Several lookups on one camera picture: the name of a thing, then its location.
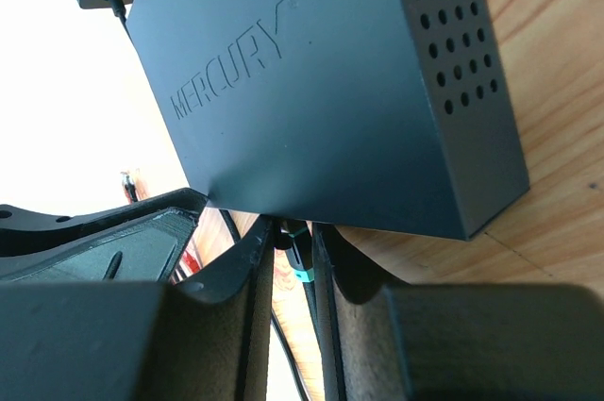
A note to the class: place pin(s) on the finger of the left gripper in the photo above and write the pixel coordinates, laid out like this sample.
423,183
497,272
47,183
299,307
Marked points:
142,241

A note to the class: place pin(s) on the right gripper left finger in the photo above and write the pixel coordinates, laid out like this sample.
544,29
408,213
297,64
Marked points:
210,337

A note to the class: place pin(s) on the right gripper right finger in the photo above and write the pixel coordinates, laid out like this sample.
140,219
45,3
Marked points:
358,342

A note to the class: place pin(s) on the black network switch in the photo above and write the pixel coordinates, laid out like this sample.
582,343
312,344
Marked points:
383,114

